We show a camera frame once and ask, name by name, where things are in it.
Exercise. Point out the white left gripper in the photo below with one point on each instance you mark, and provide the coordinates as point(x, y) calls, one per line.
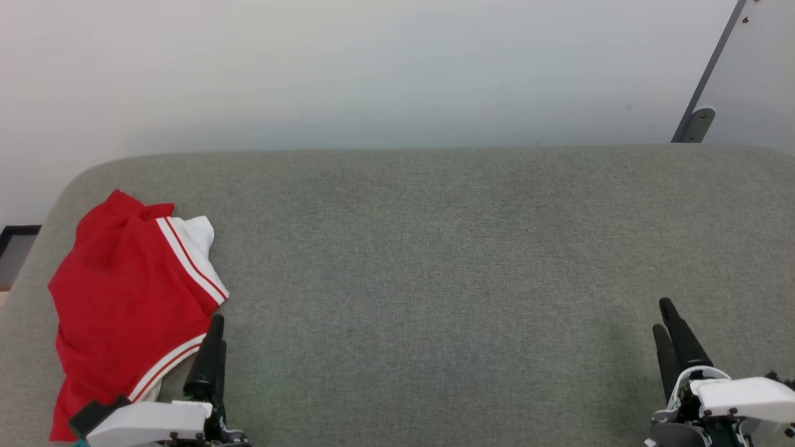
point(155, 425)

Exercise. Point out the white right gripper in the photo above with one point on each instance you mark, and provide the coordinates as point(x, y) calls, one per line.
point(745, 397)

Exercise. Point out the red garment with white trim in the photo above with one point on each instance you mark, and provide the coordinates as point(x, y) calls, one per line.
point(124, 292)

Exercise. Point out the black framed board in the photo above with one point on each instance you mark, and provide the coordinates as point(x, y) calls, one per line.
point(15, 248)

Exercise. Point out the light grey partition panel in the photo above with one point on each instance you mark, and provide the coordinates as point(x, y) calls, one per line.
point(758, 74)

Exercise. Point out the grey metal bracket foot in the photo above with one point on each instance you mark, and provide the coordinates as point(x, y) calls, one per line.
point(699, 124)

